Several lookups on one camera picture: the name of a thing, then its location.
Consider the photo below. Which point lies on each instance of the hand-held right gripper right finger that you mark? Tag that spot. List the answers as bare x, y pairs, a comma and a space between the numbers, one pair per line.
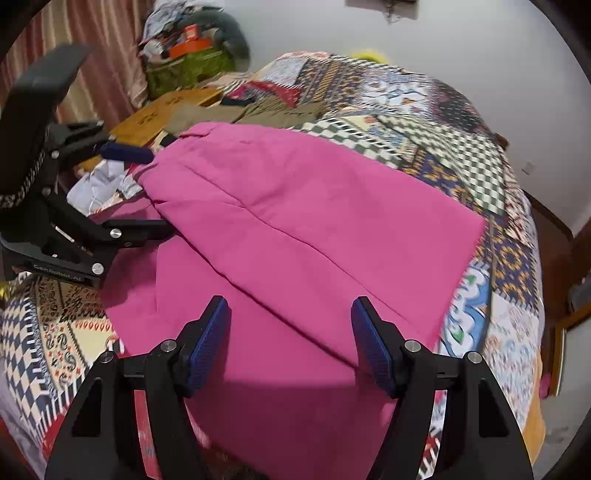
373, 344

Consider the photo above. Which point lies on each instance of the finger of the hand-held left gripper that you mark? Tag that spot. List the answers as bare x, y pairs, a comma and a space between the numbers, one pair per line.
138, 230
127, 153

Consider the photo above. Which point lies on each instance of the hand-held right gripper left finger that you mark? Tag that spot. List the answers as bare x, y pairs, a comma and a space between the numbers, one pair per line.
210, 344

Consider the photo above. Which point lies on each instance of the pink pants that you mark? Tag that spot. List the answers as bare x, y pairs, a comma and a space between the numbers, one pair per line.
286, 221

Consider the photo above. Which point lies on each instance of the white crumpled cloth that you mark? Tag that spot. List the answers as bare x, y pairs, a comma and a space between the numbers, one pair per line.
99, 184

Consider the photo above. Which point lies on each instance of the wooden bedside table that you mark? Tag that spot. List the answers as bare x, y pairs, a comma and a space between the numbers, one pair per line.
159, 115

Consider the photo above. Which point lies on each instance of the pink striped curtain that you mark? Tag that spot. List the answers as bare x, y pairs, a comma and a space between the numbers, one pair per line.
78, 64

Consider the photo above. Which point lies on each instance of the pile of clutter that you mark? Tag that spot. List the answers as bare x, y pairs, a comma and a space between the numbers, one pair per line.
191, 46

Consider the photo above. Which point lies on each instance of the olive green garment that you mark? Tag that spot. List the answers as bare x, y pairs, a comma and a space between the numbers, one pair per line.
258, 113

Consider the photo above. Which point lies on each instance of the wooden framed board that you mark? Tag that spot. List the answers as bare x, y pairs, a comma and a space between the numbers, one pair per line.
565, 350

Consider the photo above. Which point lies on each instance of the patchwork printed blanket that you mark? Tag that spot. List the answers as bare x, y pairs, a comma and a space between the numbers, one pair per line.
461, 138

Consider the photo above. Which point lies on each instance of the yellow object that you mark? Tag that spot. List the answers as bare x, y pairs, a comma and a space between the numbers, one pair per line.
369, 54

